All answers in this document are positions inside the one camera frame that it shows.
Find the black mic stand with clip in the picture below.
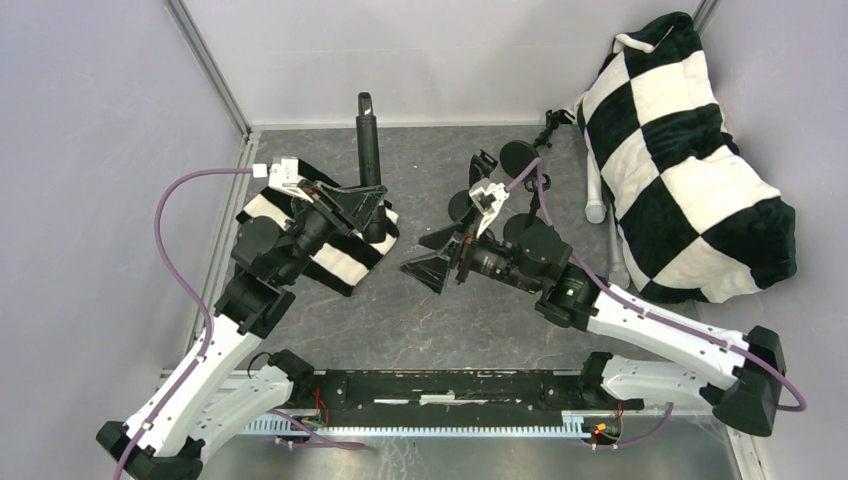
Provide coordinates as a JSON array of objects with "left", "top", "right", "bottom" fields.
[{"left": 448, "top": 150, "right": 498, "bottom": 227}]

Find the black handheld microphone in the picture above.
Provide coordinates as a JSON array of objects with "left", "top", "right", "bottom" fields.
[{"left": 356, "top": 92, "right": 387, "bottom": 244}]

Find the tipped black mic stand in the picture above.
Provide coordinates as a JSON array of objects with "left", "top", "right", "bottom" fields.
[{"left": 499, "top": 109, "right": 576, "bottom": 180}]

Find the black white striped towel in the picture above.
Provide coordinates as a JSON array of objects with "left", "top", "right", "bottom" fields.
[{"left": 235, "top": 156, "right": 401, "bottom": 298}]

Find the white tube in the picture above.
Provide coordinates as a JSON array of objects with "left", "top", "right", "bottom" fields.
[{"left": 584, "top": 133, "right": 607, "bottom": 224}]

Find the grey tube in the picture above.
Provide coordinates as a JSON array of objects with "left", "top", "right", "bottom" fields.
[{"left": 607, "top": 214, "right": 631, "bottom": 289}]

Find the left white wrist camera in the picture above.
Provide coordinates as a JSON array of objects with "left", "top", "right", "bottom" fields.
[{"left": 251, "top": 157, "right": 314, "bottom": 202}]

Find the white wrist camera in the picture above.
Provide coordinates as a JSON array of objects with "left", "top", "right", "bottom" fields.
[
  {"left": 469, "top": 178, "right": 510, "bottom": 238},
  {"left": 251, "top": 157, "right": 314, "bottom": 202}
]

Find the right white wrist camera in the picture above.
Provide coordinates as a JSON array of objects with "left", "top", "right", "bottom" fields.
[{"left": 469, "top": 178, "right": 510, "bottom": 238}]

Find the black mic stand ring holder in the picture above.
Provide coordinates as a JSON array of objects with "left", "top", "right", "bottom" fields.
[{"left": 502, "top": 173, "right": 552, "bottom": 244}]

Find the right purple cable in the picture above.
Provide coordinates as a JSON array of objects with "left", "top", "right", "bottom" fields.
[{"left": 504, "top": 157, "right": 808, "bottom": 413}]

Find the purple cable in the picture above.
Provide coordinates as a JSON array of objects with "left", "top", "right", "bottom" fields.
[
  {"left": 504, "top": 157, "right": 808, "bottom": 413},
  {"left": 111, "top": 165, "right": 261, "bottom": 480}
]

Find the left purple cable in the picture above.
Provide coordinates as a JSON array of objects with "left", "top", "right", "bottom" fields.
[{"left": 111, "top": 165, "right": 261, "bottom": 480}]

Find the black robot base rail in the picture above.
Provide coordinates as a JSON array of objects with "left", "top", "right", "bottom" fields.
[{"left": 275, "top": 370, "right": 645, "bottom": 428}]

